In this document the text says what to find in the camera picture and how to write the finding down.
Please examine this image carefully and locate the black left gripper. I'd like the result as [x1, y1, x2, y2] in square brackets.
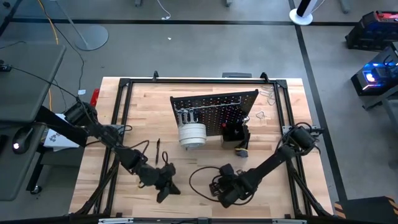
[141, 166, 182, 203]

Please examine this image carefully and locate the black angled support beam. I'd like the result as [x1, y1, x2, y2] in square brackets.
[35, 105, 90, 147]

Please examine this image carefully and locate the black computer with coloured lights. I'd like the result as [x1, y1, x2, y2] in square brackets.
[350, 42, 398, 96]

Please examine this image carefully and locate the white printed paper sheet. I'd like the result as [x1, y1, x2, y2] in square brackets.
[43, 113, 80, 152]

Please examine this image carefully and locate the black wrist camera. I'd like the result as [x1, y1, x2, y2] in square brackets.
[219, 163, 236, 180]
[160, 162, 177, 175]

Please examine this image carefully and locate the grey round floor stand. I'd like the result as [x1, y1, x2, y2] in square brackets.
[54, 0, 109, 52]

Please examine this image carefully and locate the black floor cable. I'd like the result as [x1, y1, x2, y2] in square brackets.
[37, 0, 85, 94]

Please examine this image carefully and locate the red flat object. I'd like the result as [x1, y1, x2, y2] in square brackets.
[90, 88, 101, 108]

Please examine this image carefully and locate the white floor cable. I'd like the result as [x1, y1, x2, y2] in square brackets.
[155, 0, 172, 21]

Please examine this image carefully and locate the black hazard-striped box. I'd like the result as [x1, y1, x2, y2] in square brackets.
[334, 195, 398, 224]

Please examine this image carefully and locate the black metal pegboard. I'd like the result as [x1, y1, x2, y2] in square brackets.
[170, 89, 260, 138]

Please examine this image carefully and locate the black red-topped equipment case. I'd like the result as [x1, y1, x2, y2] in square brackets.
[345, 10, 398, 51]

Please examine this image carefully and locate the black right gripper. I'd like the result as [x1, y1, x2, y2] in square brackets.
[210, 175, 249, 208]

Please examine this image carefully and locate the long silver wire rail hook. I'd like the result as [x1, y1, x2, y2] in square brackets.
[174, 95, 243, 110]

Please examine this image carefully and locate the grey desk top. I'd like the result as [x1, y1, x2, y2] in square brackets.
[0, 42, 67, 124]

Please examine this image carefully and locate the black computer mouse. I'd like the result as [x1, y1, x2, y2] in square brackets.
[11, 126, 34, 156]

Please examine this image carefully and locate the black work glove grey cuff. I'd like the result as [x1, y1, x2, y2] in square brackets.
[234, 124, 251, 158]

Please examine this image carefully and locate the yellow cable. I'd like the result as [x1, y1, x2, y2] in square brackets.
[36, 0, 60, 113]

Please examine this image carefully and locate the black aluminium table frame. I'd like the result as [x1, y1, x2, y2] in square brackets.
[70, 70, 335, 218]

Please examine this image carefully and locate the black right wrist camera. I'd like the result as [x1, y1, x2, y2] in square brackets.
[219, 163, 236, 180]

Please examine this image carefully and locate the white round floor stand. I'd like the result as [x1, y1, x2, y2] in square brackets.
[289, 0, 321, 26]

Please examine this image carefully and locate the silver frame bracket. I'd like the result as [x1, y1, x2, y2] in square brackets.
[272, 218, 307, 224]
[98, 217, 134, 224]

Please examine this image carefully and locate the black desk leg with caster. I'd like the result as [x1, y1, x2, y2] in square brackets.
[26, 151, 44, 196]

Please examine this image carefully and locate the grey lower desk tray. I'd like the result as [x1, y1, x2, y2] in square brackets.
[0, 123, 47, 202]

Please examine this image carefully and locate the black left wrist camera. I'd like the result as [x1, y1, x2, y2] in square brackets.
[160, 162, 177, 175]

